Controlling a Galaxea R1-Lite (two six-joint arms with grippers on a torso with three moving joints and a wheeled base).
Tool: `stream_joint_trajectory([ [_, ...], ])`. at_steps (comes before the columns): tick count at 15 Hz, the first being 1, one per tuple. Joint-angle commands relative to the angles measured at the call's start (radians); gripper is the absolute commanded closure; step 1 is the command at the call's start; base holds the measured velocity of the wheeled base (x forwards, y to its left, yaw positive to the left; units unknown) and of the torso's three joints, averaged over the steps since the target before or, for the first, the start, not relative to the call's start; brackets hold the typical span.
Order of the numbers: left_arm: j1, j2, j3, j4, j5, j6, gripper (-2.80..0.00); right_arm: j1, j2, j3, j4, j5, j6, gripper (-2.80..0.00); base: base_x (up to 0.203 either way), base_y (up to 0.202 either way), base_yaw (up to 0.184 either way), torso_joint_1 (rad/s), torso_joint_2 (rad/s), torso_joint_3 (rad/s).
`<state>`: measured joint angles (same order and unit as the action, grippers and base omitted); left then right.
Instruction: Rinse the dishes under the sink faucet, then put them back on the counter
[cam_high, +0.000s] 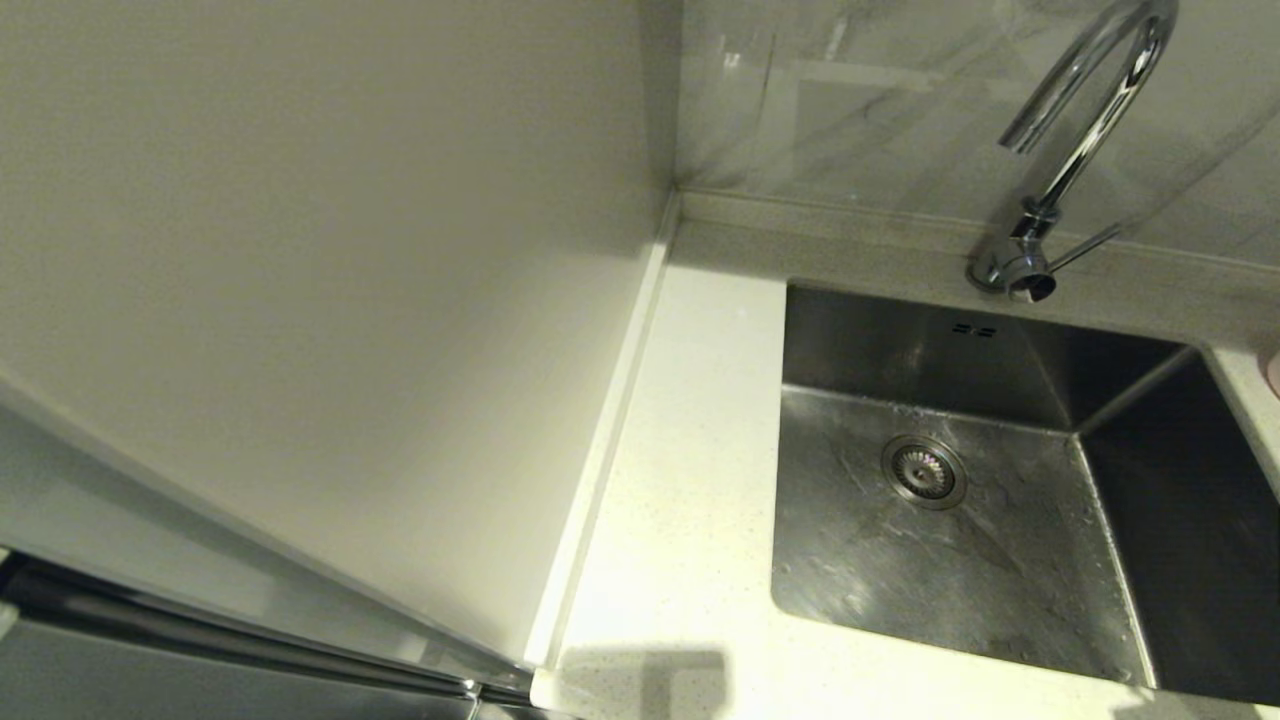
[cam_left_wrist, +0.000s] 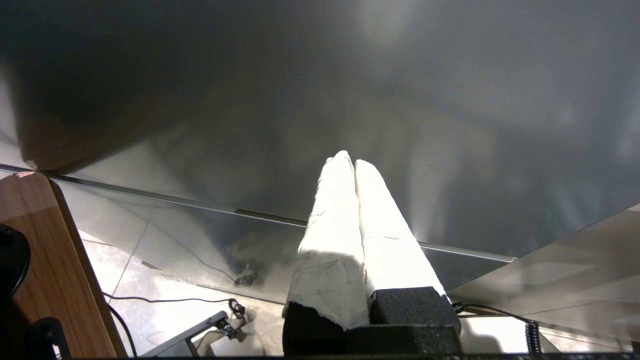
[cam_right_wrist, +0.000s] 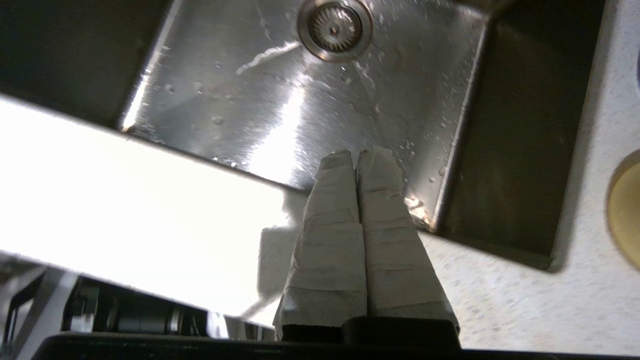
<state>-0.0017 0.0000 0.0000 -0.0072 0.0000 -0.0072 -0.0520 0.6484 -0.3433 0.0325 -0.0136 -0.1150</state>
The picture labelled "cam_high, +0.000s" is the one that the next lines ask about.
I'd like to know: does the stainless steel sink basin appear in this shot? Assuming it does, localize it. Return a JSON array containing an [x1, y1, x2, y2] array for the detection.
[[770, 282, 1280, 707]]

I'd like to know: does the round metal drain strainer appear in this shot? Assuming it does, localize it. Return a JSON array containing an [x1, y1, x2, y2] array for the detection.
[[880, 434, 969, 511]]

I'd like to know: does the chrome gooseneck faucet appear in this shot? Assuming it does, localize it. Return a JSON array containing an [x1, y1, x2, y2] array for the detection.
[[966, 0, 1180, 304]]

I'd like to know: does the chrome faucet lever handle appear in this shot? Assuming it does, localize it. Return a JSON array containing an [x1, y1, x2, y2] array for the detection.
[[1048, 224, 1123, 273]]

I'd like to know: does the white cabinet side panel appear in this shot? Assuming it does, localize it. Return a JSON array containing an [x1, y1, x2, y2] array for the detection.
[[0, 0, 684, 669]]

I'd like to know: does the white countertop edge strip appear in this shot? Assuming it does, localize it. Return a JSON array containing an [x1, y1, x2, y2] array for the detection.
[[525, 195, 681, 671]]

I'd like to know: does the dark refrigerator door handle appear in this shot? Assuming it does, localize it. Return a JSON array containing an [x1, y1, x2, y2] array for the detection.
[[0, 550, 531, 706]]

